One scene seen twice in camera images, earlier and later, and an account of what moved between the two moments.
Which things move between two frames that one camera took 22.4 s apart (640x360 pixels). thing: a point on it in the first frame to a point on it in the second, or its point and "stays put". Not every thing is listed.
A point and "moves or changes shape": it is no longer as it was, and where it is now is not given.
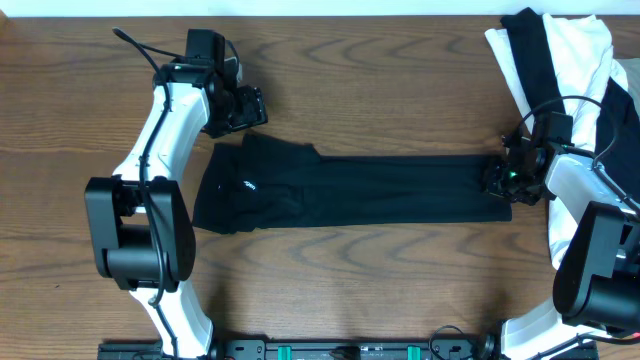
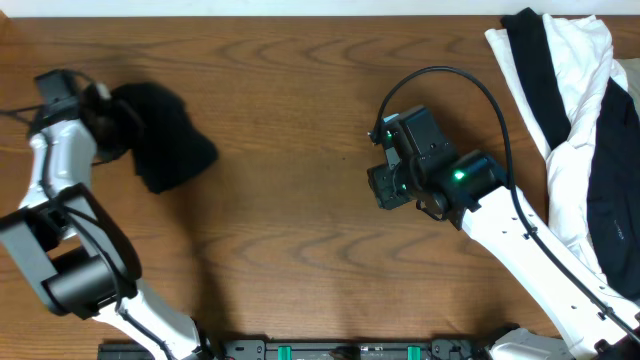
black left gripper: [250, 111] to [112, 154]
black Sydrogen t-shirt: [256, 183] moves or changes shape
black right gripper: [492, 183] to [380, 181]
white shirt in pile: [581, 49] stays put
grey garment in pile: [632, 71] stays put
